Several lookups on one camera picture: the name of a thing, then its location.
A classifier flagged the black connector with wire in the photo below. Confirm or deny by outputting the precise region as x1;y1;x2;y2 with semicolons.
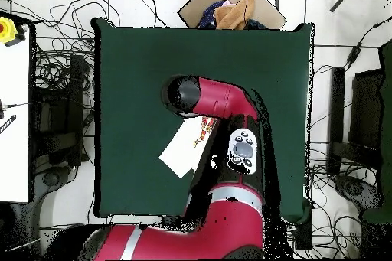
0;98;41;119

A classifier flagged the cardboard box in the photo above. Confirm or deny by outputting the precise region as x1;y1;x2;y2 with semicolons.
177;0;288;31

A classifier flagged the black adapter cable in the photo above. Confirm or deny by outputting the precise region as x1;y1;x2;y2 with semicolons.
344;15;392;69

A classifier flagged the black ribbed strip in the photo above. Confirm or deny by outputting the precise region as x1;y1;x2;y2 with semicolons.
0;114;18;135

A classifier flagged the black cable tangle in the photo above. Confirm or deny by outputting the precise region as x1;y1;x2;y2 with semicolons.
30;0;169;112
307;138;381;259

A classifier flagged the dark blue garment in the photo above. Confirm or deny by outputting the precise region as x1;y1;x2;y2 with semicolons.
244;18;269;31

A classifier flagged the orange towel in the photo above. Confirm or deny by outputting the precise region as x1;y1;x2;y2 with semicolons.
214;0;256;31

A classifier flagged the black box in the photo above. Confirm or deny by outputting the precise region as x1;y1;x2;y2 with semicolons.
295;211;314;250

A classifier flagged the blue dotted garment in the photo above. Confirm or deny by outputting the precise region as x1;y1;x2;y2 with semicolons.
197;0;226;29

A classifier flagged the white printed t-shirt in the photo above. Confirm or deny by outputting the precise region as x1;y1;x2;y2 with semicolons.
158;116;220;179

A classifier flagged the yellow emergency stop button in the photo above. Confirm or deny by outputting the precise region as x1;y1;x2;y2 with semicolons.
0;16;18;44

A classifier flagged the white table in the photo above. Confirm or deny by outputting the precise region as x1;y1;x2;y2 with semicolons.
0;24;31;204

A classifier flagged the dark green table cloth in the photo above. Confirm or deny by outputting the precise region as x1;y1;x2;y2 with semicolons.
93;17;316;225

